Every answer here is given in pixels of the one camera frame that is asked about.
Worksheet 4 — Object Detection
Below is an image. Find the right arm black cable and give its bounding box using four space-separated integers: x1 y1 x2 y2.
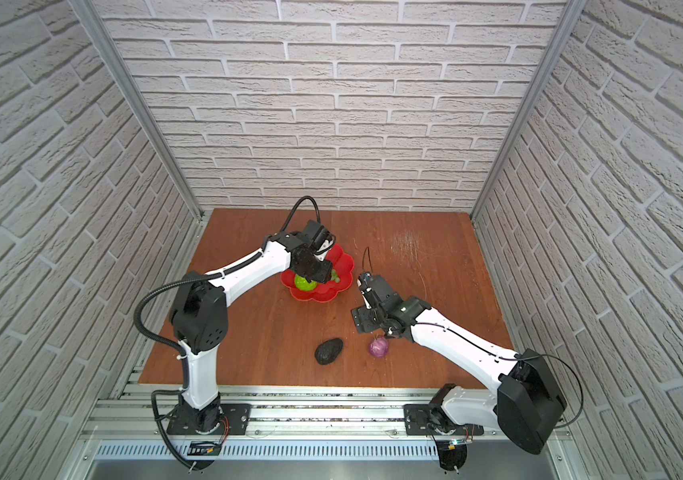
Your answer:
430 323 585 430

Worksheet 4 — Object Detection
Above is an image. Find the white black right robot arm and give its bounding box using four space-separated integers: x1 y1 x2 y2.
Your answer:
351 272 567 454

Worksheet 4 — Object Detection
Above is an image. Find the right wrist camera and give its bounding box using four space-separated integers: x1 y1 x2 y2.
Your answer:
357 271 373 309

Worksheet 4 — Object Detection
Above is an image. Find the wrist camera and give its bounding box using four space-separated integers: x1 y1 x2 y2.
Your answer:
299 220 337 256
357 271 373 309

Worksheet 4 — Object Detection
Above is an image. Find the dark fake avocado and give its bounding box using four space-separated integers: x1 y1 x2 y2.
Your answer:
314 338 343 366

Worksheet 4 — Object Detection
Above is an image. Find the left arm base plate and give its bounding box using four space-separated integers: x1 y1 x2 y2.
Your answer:
166 402 252 436

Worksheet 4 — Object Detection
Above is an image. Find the aluminium corner post right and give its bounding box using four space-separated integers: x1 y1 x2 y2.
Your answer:
469 0 587 222

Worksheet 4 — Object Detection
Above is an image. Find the aluminium corner post left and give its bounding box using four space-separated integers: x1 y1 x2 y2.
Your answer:
71 0 205 221

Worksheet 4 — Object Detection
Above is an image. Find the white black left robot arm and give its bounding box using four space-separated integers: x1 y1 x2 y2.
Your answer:
171 232 336 412

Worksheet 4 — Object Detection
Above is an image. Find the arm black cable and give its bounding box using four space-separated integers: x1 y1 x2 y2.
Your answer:
430 323 585 430
132 195 323 472

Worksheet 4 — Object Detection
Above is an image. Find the aluminium corner post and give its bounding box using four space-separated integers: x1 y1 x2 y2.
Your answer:
71 0 205 221
469 0 587 222

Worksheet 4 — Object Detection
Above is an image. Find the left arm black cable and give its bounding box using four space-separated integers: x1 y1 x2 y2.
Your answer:
132 195 323 472

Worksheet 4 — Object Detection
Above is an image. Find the red flower-shaped fruit bowl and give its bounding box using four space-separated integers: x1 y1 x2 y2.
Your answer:
281 245 355 303

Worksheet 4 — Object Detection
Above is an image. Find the green bumpy fake fruit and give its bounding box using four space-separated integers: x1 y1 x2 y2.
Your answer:
294 275 319 292

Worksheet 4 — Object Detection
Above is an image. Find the white slotted vent strip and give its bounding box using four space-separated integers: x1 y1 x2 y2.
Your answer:
94 439 437 461

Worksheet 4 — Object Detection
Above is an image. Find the purple fake fig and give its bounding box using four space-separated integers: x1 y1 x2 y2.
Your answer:
369 336 389 359

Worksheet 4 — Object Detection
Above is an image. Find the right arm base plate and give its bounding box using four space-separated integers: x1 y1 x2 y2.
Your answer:
403 404 485 438

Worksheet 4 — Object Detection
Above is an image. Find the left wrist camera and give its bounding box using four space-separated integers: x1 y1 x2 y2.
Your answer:
299 220 337 256

